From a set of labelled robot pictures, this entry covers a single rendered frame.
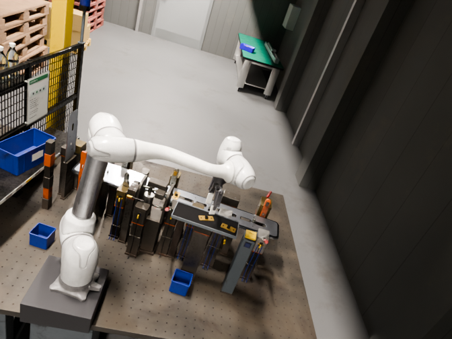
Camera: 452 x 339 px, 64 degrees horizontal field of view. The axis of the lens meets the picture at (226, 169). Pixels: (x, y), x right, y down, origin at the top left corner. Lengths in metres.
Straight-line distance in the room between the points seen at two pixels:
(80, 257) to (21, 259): 0.54
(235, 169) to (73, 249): 0.83
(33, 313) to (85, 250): 0.37
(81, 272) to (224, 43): 8.78
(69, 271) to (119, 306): 0.38
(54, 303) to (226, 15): 8.83
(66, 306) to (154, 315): 0.45
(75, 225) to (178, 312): 0.73
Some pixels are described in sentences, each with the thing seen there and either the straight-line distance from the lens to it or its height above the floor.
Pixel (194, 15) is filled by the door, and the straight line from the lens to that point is 10.01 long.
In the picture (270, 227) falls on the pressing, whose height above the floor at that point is 1.00.
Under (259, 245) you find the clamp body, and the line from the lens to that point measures 2.24.
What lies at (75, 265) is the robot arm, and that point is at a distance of 1.87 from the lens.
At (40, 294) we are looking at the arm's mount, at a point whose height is 0.83.
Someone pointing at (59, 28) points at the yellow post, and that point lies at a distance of 2.79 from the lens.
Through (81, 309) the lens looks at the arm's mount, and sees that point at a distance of 1.96.
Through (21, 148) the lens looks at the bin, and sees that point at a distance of 2.54.
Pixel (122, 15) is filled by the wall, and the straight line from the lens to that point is 10.36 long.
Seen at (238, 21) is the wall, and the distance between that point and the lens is 10.05.
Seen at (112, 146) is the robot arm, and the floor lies 1.62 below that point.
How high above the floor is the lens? 2.41
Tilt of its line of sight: 30 degrees down
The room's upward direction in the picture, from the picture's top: 19 degrees clockwise
